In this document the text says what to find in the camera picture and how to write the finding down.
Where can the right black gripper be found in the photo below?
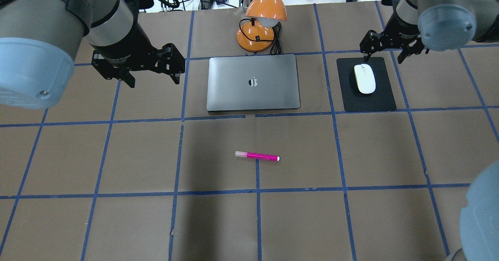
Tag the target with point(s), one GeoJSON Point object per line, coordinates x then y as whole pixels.
{"type": "Point", "coordinates": [402, 34]}

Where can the black mousepad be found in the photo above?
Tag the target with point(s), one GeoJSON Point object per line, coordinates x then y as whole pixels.
{"type": "Point", "coordinates": [380, 100]}

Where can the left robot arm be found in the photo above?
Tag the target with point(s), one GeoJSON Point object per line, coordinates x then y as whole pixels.
{"type": "Point", "coordinates": [40, 40]}

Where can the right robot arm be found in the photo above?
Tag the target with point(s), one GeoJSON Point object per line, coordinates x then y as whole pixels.
{"type": "Point", "coordinates": [418, 26]}

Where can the white computer mouse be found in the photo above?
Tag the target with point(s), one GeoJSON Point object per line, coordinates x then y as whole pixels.
{"type": "Point", "coordinates": [364, 78]}

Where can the grey closed laptop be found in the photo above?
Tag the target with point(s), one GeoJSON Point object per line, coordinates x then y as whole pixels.
{"type": "Point", "coordinates": [258, 82]}

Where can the orange desk lamp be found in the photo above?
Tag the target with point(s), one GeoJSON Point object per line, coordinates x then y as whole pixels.
{"type": "Point", "coordinates": [258, 30]}

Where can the pink highlighter pen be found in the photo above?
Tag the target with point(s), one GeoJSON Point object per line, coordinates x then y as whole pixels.
{"type": "Point", "coordinates": [245, 154]}

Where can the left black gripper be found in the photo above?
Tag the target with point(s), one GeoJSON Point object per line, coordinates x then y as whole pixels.
{"type": "Point", "coordinates": [125, 50]}

